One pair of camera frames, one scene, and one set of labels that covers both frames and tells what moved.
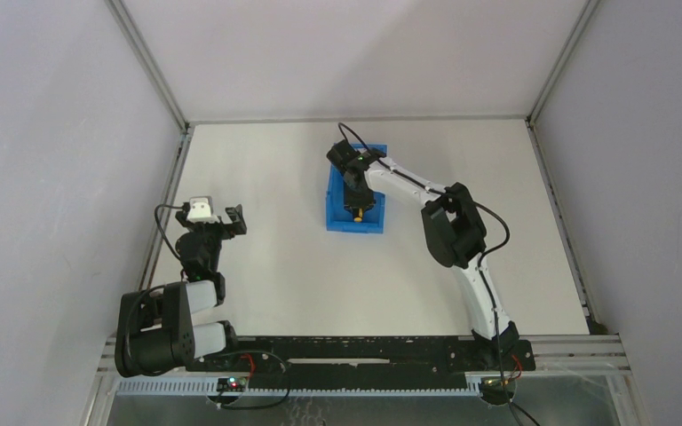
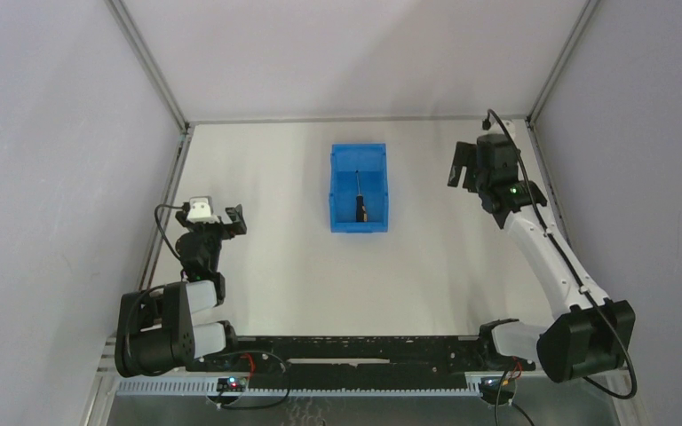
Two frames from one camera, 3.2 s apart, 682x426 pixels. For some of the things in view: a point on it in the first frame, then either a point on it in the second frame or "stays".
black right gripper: x=358 y=199 -> x=469 y=166
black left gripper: x=233 y=222 stays
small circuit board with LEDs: x=232 y=384 stays
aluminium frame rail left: x=186 y=127 stays
